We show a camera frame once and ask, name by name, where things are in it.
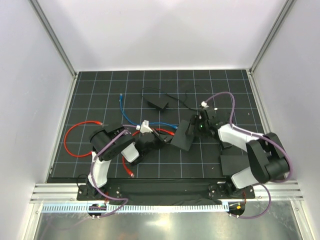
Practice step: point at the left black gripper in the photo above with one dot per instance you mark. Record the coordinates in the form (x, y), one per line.
(161, 139)

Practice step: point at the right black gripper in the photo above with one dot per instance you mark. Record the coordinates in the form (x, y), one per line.
(194, 120)

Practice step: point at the black network switch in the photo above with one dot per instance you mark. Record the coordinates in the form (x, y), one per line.
(181, 139)

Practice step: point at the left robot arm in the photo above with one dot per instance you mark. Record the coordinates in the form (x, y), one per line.
(111, 141)

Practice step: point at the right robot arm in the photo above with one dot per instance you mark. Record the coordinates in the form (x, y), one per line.
(268, 161)

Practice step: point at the black power adapter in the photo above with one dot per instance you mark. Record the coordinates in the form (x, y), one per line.
(157, 103)

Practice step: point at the black flat block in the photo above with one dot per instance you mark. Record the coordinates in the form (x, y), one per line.
(232, 164)

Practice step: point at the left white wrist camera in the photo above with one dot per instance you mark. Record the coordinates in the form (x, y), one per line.
(144, 127)

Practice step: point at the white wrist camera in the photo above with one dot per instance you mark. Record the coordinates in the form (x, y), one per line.
(144, 127)
(204, 105)

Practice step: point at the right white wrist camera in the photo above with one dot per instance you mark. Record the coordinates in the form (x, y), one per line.
(204, 105)

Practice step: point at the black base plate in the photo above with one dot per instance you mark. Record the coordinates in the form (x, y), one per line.
(169, 191)

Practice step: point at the white slotted cable duct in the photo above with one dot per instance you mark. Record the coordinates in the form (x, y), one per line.
(90, 208)

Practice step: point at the aluminium front rail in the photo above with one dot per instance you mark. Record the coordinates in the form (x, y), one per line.
(67, 192)

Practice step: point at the right aluminium frame post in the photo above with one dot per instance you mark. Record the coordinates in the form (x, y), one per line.
(284, 12)

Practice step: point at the aluminium frame post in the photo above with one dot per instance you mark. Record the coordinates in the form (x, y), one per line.
(52, 35)
(284, 12)

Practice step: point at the left aluminium frame post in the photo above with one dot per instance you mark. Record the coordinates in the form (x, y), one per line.
(52, 35)

